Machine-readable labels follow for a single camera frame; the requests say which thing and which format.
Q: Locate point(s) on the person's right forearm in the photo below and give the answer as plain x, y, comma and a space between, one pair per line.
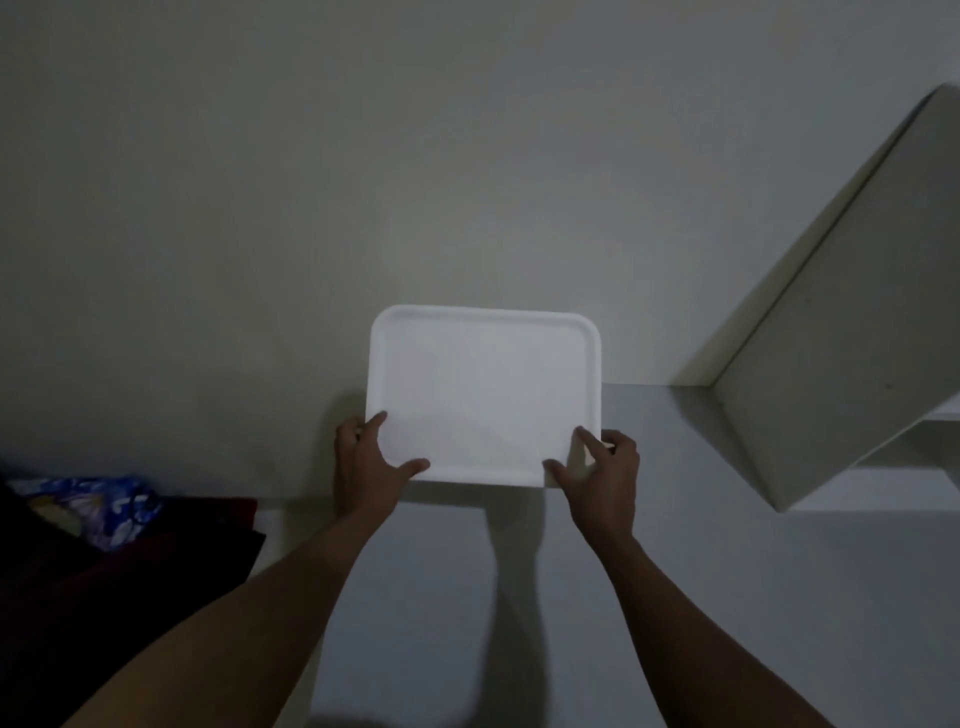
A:
705, 637

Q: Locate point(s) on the dark red bed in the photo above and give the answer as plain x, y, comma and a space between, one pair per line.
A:
90, 622

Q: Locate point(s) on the person's right hand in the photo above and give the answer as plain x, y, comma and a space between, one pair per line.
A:
607, 487

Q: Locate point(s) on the person's left forearm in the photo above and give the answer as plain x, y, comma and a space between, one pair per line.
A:
217, 630

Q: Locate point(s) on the person's left hand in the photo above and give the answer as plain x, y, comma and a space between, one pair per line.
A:
367, 480

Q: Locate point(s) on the white bin lid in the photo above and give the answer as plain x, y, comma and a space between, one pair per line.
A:
480, 382

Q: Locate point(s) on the white shelf unit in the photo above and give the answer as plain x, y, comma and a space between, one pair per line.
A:
847, 360

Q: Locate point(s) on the blue plastic bag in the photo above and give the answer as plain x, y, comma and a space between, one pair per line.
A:
105, 510

